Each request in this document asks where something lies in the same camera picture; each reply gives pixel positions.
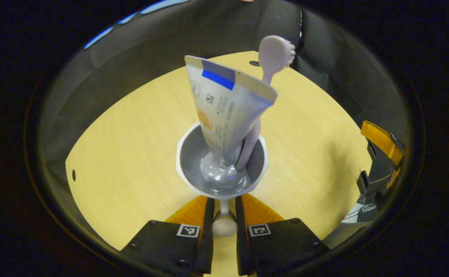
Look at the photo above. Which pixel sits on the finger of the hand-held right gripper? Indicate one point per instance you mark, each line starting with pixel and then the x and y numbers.
pixel 382 140
pixel 382 188

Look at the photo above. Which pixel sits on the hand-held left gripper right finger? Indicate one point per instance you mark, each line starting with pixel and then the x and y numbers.
pixel 240 238

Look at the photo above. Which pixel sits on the white toothpaste tube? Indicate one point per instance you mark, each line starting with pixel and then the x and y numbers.
pixel 224 111

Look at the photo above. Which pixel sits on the white toothbrush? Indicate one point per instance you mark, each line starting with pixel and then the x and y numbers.
pixel 272 54

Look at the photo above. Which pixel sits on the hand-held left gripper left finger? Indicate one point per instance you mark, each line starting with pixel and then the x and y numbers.
pixel 208 234

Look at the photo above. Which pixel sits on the light wooden desktop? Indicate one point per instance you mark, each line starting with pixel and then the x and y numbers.
pixel 132 154

